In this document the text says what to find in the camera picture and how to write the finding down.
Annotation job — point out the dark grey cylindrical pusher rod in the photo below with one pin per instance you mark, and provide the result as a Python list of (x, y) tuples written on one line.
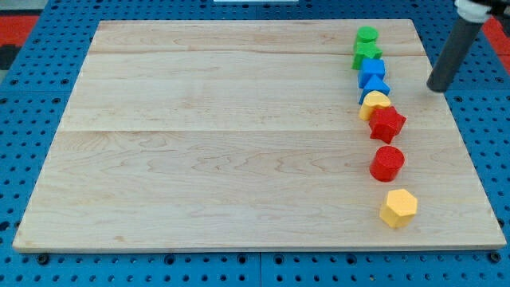
[(454, 51)]

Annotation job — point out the white rod mount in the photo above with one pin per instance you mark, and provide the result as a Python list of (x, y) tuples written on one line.
[(471, 11)]

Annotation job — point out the blue triangle block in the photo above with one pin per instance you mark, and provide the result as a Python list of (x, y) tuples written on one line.
[(373, 83)]

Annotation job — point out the yellow heart block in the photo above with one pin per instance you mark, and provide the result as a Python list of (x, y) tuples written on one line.
[(372, 101)]

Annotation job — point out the green cylinder block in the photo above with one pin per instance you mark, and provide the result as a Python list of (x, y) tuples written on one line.
[(365, 34)]

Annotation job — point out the blue cube block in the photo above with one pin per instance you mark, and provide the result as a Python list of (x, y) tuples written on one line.
[(369, 68)]

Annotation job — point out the green star block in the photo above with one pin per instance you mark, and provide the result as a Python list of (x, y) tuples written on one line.
[(365, 50)]

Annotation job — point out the red star block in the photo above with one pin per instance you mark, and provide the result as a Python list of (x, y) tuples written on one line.
[(385, 124)]

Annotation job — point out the red cylinder block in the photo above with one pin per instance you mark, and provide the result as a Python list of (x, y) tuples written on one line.
[(387, 163)]

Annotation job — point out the yellow hexagon block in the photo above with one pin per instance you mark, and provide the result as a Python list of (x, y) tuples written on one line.
[(398, 208)]

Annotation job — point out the light wooden board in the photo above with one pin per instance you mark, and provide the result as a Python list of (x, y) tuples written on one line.
[(215, 136)]

